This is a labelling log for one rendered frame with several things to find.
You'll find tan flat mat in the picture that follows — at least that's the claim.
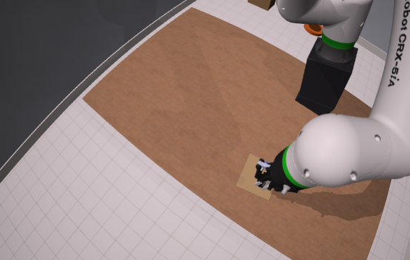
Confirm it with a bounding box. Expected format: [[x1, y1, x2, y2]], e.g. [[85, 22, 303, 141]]
[[236, 154, 273, 201]]

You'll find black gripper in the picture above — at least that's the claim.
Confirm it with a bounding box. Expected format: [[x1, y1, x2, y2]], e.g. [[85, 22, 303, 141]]
[[255, 158, 283, 191]]

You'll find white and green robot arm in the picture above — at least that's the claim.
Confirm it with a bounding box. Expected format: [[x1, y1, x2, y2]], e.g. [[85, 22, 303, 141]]
[[273, 0, 410, 195]]

